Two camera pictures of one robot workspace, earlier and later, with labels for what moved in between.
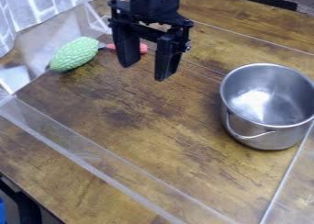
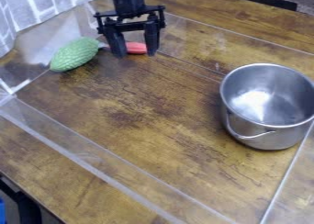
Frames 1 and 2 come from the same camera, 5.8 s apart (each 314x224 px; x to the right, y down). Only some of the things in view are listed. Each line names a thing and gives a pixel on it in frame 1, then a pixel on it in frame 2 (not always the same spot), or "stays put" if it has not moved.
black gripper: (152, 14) → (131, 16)
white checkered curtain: (25, 6) stays put
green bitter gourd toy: (74, 53) stays put
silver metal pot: (266, 106) stays put
